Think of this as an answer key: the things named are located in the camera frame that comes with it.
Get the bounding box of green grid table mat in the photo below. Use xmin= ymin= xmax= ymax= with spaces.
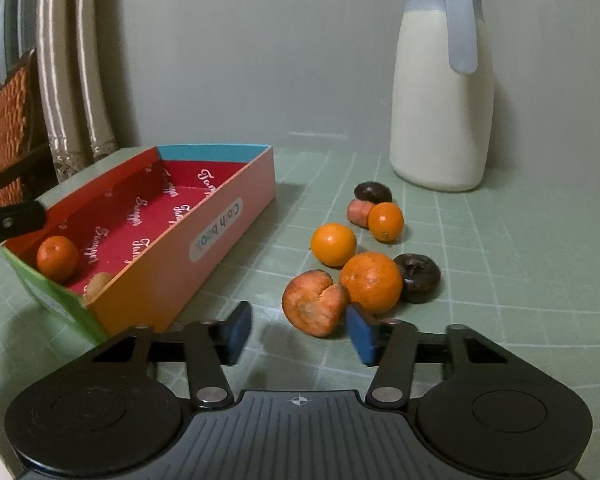
xmin=0 ymin=146 xmax=600 ymax=480

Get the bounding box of beige satin curtain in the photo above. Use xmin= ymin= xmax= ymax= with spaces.
xmin=34 ymin=0 xmax=120 ymax=184

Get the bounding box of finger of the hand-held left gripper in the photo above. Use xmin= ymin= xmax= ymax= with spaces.
xmin=0 ymin=200 xmax=48 ymax=254

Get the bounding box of orange wicker wooden sofa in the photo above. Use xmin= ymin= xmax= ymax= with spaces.
xmin=0 ymin=49 xmax=53 ymax=211

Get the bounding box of small orange mandarin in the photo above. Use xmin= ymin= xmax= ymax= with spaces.
xmin=367 ymin=202 xmax=405 ymax=244

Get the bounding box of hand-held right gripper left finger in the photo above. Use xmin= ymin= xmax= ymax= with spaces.
xmin=92 ymin=301 xmax=254 ymax=408

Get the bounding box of window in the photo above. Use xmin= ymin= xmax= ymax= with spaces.
xmin=0 ymin=0 xmax=38 ymax=81

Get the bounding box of small pink fruit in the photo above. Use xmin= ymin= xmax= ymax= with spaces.
xmin=347 ymin=198 xmax=378 ymax=229

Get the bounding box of brownish pink fruit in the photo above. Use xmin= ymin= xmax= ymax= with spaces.
xmin=82 ymin=272 xmax=114 ymax=306

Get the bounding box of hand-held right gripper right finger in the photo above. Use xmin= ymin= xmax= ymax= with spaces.
xmin=345 ymin=305 xmax=512 ymax=408

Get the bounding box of chocolate donut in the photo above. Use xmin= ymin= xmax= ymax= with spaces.
xmin=393 ymin=253 xmax=442 ymax=305

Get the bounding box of large orange mandarin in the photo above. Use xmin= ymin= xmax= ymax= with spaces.
xmin=339 ymin=252 xmax=404 ymax=316

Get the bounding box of colourful cardboard box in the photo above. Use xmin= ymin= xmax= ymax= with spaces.
xmin=0 ymin=144 xmax=277 ymax=346

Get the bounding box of cream thermos jug grey lid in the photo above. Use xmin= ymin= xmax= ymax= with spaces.
xmin=389 ymin=0 xmax=496 ymax=192

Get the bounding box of large pink fruit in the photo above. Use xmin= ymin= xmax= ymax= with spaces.
xmin=281 ymin=270 xmax=351 ymax=338

